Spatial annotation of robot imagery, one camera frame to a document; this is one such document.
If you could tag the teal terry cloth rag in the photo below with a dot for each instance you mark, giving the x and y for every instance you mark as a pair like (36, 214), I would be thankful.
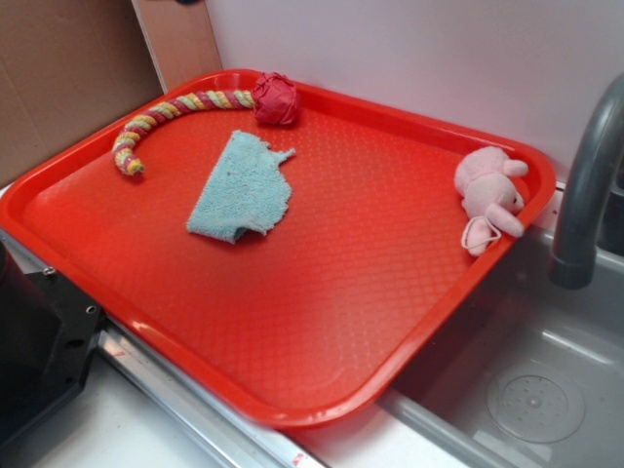
(246, 191)

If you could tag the twisted red yellow rope toy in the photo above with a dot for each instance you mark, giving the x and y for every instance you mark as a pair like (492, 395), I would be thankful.
(142, 124)

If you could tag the crumpled red paper ball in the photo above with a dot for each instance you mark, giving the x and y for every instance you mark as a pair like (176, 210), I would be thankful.
(275, 99)

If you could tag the grey sink faucet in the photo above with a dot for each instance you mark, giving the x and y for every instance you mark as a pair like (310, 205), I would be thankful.
(591, 213)

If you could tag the pink plush mouse toy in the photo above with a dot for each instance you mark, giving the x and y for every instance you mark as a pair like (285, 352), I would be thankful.
(485, 181)

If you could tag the brown cardboard panel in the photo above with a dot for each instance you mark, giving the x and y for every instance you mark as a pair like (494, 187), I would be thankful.
(69, 68)

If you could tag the red plastic tray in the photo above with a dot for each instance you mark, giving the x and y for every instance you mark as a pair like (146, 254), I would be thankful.
(310, 321)

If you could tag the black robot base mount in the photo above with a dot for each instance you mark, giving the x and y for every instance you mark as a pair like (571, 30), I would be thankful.
(49, 332)

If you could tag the grey plastic sink basin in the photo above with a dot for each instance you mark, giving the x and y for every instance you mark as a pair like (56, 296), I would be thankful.
(524, 373)

